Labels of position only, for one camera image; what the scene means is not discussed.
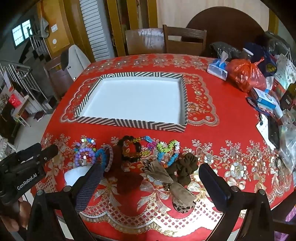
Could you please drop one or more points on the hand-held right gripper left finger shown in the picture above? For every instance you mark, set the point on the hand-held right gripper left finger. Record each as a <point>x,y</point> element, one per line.
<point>89,185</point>

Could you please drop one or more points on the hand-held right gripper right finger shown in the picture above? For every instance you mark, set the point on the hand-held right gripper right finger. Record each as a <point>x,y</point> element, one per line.
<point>216,185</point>

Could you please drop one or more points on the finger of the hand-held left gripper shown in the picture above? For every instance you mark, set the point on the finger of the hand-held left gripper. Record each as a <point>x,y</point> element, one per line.
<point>47,151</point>
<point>27,151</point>

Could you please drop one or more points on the dark brown scrunchie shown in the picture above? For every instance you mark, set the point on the dark brown scrunchie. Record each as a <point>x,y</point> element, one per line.
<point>187,165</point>

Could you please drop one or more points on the red hair bow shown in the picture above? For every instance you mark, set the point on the red hair bow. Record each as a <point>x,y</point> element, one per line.
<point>127,179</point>

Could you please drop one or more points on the tan bow hair clip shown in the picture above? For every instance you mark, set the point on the tan bow hair clip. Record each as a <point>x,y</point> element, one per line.
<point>161,173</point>

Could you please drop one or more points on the striped cardboard tray box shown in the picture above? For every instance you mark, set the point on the striped cardboard tray box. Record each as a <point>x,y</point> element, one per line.
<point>134,99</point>

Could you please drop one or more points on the person's left hand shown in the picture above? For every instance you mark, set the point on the person's left hand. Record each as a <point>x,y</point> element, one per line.
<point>13,217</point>

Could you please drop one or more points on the red paper bag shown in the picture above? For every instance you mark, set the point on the red paper bag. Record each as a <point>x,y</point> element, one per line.
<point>15,100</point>

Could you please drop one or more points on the red floral tablecloth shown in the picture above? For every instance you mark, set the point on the red floral tablecloth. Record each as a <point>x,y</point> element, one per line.
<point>219,111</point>

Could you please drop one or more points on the white card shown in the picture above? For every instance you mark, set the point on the white card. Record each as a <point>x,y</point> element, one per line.
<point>262,126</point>

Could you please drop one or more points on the metal staircase railing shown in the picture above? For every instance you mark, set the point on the metal staircase railing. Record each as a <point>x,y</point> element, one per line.
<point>25,76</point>

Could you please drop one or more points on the wooden chair with jacket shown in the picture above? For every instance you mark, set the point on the wooden chair with jacket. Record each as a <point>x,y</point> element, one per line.
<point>57,76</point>

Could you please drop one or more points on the clear plastic bag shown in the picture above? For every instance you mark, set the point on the clear plastic bag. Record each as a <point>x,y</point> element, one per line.
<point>288,143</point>

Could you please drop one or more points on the purple patterned clothing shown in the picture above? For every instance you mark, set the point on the purple patterned clothing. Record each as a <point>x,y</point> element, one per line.
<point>291,224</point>

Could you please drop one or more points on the white jacket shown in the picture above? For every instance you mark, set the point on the white jacket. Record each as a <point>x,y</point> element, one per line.
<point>77,60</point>

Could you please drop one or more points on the small blue white box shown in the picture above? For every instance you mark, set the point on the small blue white box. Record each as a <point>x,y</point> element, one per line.
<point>267,100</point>

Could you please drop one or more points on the orange plastic bag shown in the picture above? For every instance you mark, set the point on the orange plastic bag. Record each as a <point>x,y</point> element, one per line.
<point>247,74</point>

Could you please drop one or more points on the blue tissue pack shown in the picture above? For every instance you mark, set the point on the blue tissue pack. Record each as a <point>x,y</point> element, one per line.
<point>217,69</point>

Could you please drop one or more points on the window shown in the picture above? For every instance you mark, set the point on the window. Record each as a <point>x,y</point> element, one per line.
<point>22,32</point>

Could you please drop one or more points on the white louvered door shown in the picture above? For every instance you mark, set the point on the white louvered door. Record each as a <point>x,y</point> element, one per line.
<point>96,30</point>

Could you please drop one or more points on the dark blue bag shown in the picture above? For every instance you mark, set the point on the dark blue bag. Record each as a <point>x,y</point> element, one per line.
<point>263,60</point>

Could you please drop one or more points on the black plastic bag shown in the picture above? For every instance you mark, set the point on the black plastic bag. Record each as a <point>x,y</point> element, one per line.
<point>222,49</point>

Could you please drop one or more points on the round dark wooden board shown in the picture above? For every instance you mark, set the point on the round dark wooden board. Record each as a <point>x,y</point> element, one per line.
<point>226,20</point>

